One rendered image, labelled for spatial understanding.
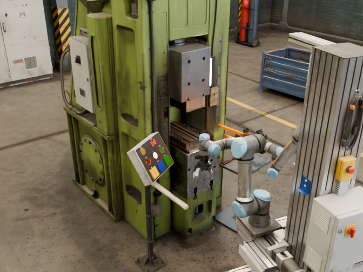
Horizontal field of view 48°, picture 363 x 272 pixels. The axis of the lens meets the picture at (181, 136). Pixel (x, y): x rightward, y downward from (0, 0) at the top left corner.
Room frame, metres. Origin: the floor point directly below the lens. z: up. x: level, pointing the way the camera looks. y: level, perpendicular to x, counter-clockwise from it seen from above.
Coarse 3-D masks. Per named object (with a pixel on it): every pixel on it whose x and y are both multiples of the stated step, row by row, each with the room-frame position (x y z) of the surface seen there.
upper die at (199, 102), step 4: (204, 96) 3.18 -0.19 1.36; (172, 100) 3.20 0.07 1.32; (176, 100) 3.16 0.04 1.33; (188, 100) 3.08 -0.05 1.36; (192, 100) 3.10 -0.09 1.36; (196, 100) 3.13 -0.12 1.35; (200, 100) 3.16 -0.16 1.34; (204, 100) 3.18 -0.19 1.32; (172, 104) 3.21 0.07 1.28; (176, 104) 3.17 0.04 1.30; (180, 104) 3.12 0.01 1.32; (184, 104) 3.08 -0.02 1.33; (188, 104) 3.07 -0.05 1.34; (192, 104) 3.10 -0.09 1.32; (196, 104) 3.13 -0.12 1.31; (200, 104) 3.16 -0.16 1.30; (204, 104) 3.18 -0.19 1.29; (180, 108) 3.12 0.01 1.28; (184, 108) 3.08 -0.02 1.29; (188, 108) 3.07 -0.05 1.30; (192, 108) 3.10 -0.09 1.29; (196, 108) 3.13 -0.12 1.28
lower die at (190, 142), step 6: (180, 126) 3.39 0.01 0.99; (174, 132) 3.27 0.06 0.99; (180, 132) 3.27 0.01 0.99; (192, 132) 3.27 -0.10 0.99; (174, 138) 3.19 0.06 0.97; (180, 138) 3.17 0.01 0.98; (186, 138) 3.15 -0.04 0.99; (192, 138) 3.15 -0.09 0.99; (186, 144) 3.07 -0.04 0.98; (192, 144) 3.11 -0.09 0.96; (198, 144) 3.15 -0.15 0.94
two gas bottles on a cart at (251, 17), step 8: (248, 0) 10.55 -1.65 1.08; (256, 0) 10.32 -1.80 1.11; (248, 8) 10.37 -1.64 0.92; (256, 8) 10.33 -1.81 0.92; (248, 16) 10.51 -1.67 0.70; (256, 16) 10.34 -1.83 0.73; (240, 24) 10.60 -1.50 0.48; (248, 24) 10.49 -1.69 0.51; (256, 24) 10.35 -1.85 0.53; (240, 32) 10.57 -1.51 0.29; (248, 32) 10.39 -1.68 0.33; (256, 32) 10.38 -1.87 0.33; (240, 40) 10.56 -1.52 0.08; (248, 40) 10.37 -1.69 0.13; (256, 40) 10.27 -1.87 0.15
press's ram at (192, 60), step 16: (176, 48) 3.17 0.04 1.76; (192, 48) 3.17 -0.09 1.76; (208, 48) 3.20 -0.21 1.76; (176, 64) 3.08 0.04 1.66; (192, 64) 3.10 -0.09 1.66; (208, 64) 3.20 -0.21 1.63; (176, 80) 3.08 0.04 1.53; (192, 80) 3.10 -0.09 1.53; (208, 80) 3.21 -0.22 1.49; (176, 96) 3.08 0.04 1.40; (192, 96) 3.10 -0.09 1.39
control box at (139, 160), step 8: (152, 136) 2.78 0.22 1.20; (144, 144) 2.66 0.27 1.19; (152, 144) 2.72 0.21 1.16; (160, 144) 2.79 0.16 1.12; (128, 152) 2.58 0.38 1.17; (136, 152) 2.55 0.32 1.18; (152, 152) 2.67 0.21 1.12; (160, 152) 2.74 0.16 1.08; (168, 152) 2.80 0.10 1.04; (136, 160) 2.55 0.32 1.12; (144, 160) 2.56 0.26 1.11; (152, 160) 2.62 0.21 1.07; (136, 168) 2.55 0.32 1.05; (144, 168) 2.52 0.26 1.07; (144, 176) 2.52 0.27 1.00; (144, 184) 2.52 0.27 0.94
